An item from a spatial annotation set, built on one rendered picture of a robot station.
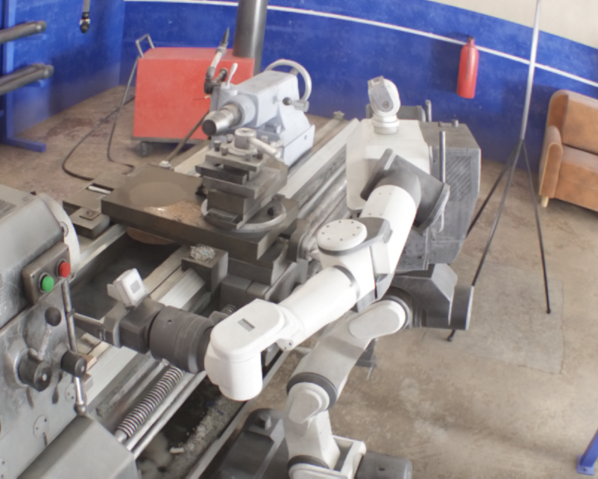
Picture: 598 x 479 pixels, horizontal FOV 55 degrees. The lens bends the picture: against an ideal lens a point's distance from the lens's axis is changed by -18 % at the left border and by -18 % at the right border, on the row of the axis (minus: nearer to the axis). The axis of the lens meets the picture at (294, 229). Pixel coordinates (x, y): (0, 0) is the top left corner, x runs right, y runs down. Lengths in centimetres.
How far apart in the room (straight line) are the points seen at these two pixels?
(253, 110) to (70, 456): 155
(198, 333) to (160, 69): 391
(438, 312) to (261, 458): 90
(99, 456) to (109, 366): 29
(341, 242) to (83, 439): 70
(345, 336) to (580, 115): 393
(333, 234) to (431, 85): 475
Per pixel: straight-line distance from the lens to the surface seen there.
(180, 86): 476
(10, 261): 109
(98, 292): 203
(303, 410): 183
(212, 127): 225
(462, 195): 146
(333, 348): 173
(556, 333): 356
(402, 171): 126
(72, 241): 147
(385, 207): 114
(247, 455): 223
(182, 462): 190
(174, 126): 485
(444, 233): 150
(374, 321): 161
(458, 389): 296
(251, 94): 244
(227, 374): 93
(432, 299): 158
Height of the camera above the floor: 183
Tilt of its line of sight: 27 degrees down
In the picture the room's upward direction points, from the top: 6 degrees clockwise
